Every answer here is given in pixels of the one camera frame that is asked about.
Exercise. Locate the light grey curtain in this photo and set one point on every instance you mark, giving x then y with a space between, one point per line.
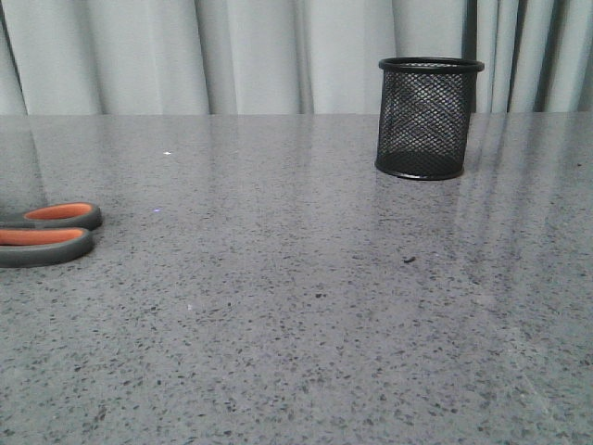
282 57

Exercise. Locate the black mesh pen holder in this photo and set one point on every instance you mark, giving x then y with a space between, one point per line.
425 113

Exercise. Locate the grey orange handled scissors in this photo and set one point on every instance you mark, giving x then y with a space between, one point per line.
49 235

